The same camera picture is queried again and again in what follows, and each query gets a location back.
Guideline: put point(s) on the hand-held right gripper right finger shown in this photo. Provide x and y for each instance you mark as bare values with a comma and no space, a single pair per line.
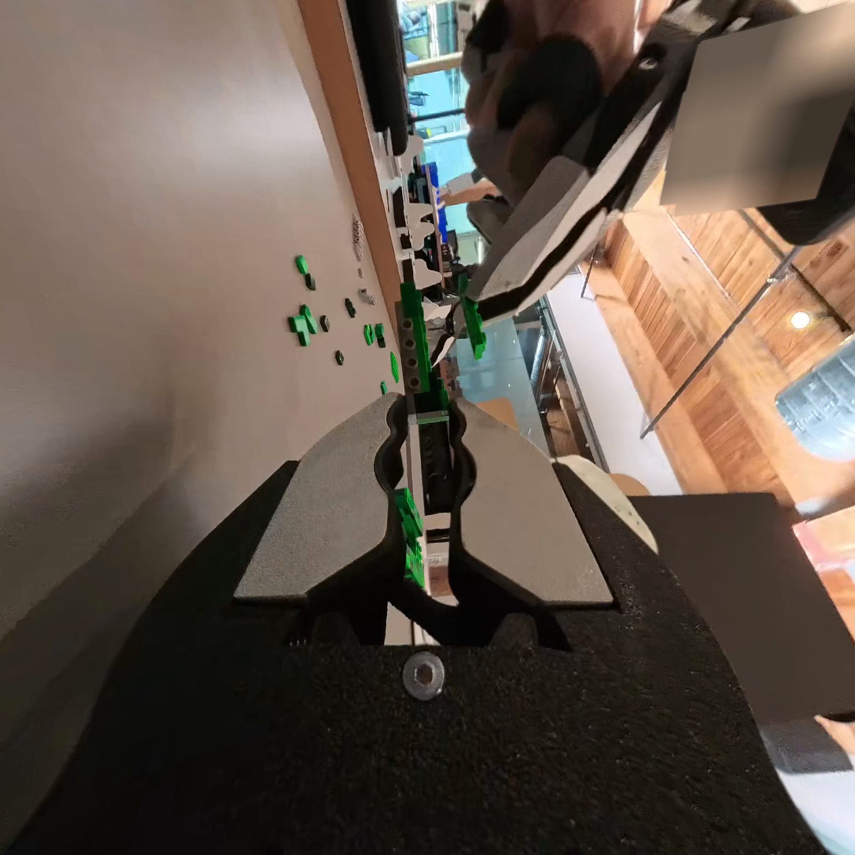
528,528

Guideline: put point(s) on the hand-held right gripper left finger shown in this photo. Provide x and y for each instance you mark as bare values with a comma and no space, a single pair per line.
320,521

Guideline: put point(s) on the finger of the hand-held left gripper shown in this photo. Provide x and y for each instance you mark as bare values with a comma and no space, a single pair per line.
541,220
601,194

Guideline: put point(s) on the single green brick plate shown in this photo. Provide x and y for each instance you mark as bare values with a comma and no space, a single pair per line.
471,327

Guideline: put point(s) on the green brick model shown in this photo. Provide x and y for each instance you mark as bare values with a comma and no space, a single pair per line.
409,354

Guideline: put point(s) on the person's left hand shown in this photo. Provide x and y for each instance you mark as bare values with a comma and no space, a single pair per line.
554,17

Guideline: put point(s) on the building instruction booklet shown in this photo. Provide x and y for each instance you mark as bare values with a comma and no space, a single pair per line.
614,494

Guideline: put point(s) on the orange chair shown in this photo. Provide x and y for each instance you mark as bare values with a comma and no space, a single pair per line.
628,484
501,411

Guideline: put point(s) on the white chair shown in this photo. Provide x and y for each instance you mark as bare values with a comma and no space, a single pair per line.
417,217
422,268
409,145

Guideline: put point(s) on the grey brick plate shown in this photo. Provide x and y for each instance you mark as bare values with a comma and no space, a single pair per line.
357,237

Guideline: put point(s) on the black ceiling pipe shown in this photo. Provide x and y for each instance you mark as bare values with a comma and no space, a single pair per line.
768,274

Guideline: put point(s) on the metal hanging rod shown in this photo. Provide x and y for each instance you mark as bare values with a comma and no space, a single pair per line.
721,340

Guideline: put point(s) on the scattered loose green bricks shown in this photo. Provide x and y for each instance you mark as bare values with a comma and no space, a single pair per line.
304,324

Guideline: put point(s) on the black flat board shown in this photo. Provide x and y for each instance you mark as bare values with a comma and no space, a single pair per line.
735,601

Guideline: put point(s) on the black elongated object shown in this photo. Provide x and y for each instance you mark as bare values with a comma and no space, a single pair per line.
381,67

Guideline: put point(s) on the ceiling spot lamp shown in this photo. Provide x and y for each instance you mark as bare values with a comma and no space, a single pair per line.
799,319

